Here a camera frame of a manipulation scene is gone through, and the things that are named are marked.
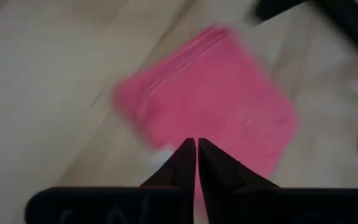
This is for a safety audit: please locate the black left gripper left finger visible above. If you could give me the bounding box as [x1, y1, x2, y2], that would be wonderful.
[25, 138, 196, 224]

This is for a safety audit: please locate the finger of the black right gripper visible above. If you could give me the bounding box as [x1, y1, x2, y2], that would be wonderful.
[246, 0, 310, 25]

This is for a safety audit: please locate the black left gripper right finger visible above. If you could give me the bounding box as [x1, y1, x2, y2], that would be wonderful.
[198, 138, 358, 224]

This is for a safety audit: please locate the pink microfiber towel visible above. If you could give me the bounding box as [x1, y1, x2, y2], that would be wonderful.
[112, 24, 298, 203]

